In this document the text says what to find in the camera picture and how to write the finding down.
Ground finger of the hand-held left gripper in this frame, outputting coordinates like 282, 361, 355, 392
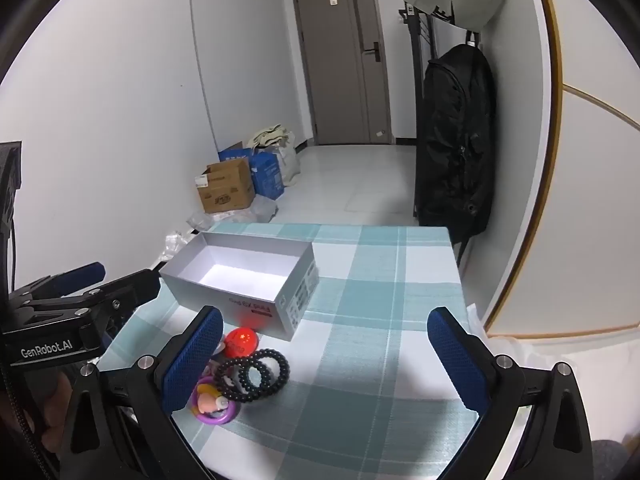
92, 268, 162, 313
14, 261, 107, 302

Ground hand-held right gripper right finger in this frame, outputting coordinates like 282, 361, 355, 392
426, 306, 596, 480

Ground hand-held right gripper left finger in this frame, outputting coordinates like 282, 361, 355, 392
62, 305, 226, 480

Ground black beaded bracelet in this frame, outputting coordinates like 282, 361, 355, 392
215, 355, 266, 403

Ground red round badge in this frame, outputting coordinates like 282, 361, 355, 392
223, 327, 259, 359

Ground purple plastic ring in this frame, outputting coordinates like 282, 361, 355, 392
189, 377, 240, 427

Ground black spiral hair tie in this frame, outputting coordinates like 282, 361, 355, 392
239, 347, 291, 391

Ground white cardboard box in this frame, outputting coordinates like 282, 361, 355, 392
159, 231, 319, 342

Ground person's left hand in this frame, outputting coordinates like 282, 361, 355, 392
30, 372, 74, 443

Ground clear plastic wrap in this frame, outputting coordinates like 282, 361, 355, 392
187, 195, 278, 226
162, 230, 195, 261

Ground teal checkered tablecloth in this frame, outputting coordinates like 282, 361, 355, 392
97, 223, 531, 480

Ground brown cardboard box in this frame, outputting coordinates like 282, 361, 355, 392
196, 159, 256, 214

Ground blue cardboard box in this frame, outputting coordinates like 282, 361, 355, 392
218, 146, 286, 200

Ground beige cloth bag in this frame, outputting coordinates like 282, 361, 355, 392
248, 124, 296, 153

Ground white wood-trimmed panel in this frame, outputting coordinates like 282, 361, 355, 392
480, 0, 640, 341

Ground black backpack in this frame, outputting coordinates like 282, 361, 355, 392
414, 44, 497, 236

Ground grey door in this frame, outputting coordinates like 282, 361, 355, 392
290, 0, 396, 146

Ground black braided cable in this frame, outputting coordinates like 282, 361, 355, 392
0, 360, 51, 480

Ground white wall conduit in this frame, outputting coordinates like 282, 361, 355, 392
189, 0, 221, 157

